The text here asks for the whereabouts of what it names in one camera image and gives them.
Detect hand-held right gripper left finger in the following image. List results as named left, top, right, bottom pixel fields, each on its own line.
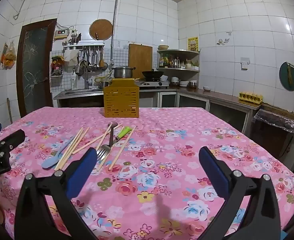
left=14, top=147, right=99, bottom=240

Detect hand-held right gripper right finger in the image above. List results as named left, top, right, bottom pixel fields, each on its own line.
left=198, top=146, right=282, bottom=240

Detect wooden chopstick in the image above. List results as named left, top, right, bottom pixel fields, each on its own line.
left=96, top=155, right=107, bottom=172
left=54, top=127, right=84, bottom=171
left=71, top=124, right=124, bottom=155
left=93, top=123, right=112, bottom=153
left=58, top=127, right=91, bottom=170
left=108, top=126, right=137, bottom=172

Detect green-handled metal fork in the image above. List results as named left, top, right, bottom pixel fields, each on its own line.
left=96, top=127, right=133, bottom=164

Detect light blue spoon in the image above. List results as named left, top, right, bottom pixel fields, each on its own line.
left=41, top=135, right=75, bottom=170

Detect yellow slotted utensil holder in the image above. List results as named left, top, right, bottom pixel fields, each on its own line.
left=103, top=78, right=140, bottom=118

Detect row of hanging kitchen utensils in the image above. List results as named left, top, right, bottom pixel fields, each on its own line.
left=73, top=47, right=109, bottom=77

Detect wooden stick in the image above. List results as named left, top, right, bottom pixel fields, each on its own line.
left=7, top=97, right=13, bottom=124

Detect trash bin with plastic liner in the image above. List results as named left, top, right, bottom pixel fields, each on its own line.
left=253, top=109, right=294, bottom=157

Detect hanging plastic bags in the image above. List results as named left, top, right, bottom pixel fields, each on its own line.
left=0, top=41, right=17, bottom=70

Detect pink floral tablecloth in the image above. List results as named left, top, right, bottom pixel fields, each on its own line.
left=0, top=106, right=294, bottom=240

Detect brown door with glass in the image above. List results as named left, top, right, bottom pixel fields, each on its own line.
left=16, top=19, right=58, bottom=118

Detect kitchen counter with cabinets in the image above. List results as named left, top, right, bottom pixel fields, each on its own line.
left=53, top=86, right=294, bottom=140

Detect yellow egg carton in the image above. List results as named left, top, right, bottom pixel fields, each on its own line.
left=238, top=91, right=264, bottom=104

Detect wooden plank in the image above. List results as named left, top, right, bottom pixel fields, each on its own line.
left=261, top=102, right=294, bottom=124

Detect white plastic bag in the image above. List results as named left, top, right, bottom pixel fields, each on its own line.
left=63, top=51, right=77, bottom=63

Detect steel pot with lid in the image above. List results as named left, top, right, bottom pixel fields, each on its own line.
left=111, top=66, right=136, bottom=79

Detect steel gas stove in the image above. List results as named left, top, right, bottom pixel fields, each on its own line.
left=134, top=78, right=169, bottom=90

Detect metal corner shelf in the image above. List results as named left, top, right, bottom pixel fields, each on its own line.
left=156, top=49, right=201, bottom=72

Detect yellow electric box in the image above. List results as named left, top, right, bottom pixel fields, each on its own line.
left=54, top=29, right=69, bottom=40

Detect black wok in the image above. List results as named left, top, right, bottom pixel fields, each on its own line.
left=141, top=69, right=165, bottom=81

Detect row of condiment bottles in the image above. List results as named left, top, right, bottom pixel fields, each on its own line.
left=159, top=53, right=200, bottom=70

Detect wooden cutting board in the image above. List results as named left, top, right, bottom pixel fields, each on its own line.
left=128, top=44, right=153, bottom=79

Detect round bamboo lid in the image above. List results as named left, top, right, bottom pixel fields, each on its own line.
left=89, top=19, right=113, bottom=40

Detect wire wall basket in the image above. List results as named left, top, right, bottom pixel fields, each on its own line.
left=51, top=55, right=64, bottom=78

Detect white wall socket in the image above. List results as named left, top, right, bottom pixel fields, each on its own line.
left=240, top=57, right=251, bottom=70

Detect metal wall rack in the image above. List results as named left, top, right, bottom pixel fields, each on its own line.
left=63, top=41, right=105, bottom=52

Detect yellow wall poster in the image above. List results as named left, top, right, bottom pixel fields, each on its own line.
left=187, top=37, right=199, bottom=51

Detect wall decal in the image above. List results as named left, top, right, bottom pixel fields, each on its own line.
left=216, top=31, right=232, bottom=46

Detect metal wall pipe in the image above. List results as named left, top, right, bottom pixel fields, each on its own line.
left=13, top=0, right=120, bottom=64

